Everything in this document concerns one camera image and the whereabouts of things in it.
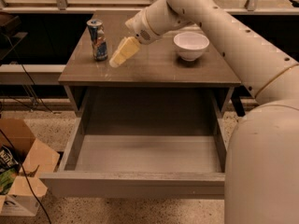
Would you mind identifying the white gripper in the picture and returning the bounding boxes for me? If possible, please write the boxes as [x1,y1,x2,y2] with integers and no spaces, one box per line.
[109,10,159,68]

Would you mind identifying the red bull can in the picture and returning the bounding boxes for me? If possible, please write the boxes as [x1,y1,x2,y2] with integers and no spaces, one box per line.
[87,19,107,61]

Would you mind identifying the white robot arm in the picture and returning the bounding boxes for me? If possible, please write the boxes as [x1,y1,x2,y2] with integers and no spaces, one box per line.
[109,0,299,224]

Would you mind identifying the grey cabinet with glossy top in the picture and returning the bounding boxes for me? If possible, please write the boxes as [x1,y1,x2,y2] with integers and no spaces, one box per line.
[57,9,242,118]

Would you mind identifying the open grey top drawer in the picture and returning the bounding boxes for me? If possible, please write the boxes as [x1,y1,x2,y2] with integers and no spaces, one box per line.
[41,88,227,199]

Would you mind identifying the white bowl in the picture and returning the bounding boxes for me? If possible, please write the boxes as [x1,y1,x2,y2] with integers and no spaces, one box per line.
[174,32,209,62]

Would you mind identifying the green snack bag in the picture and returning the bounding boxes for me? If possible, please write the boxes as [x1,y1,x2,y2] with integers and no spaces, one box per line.
[0,146,19,195]

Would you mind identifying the open cardboard box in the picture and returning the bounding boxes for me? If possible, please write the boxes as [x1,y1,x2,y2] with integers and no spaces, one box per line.
[0,119,60,217]

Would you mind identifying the black cable left floor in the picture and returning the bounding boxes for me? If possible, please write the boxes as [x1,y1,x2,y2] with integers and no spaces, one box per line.
[0,35,54,224]

